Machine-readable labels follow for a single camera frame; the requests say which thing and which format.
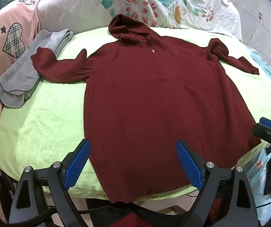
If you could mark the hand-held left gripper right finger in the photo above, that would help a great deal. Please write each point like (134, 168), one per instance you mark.
(188, 165)

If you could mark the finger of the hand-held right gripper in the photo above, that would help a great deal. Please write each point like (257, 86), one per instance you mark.
(269, 124)

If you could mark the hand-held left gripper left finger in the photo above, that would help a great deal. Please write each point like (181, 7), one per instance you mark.
(77, 165)

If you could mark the maroon hooded knit sweater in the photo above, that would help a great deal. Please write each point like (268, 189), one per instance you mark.
(149, 104)

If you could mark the light green bed sheet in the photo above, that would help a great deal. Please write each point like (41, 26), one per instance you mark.
(43, 123)

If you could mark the light blue floral sheet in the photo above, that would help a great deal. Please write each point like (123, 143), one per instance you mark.
(263, 66)

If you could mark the dark red patterned cloth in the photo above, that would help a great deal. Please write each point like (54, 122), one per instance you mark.
(135, 220)

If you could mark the grey folded cloth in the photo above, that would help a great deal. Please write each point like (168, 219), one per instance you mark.
(24, 75)

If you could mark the pink garment with heart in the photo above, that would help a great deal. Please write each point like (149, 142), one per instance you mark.
(5, 40)

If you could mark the white floral quilt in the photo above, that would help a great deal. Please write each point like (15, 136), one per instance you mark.
(149, 2)

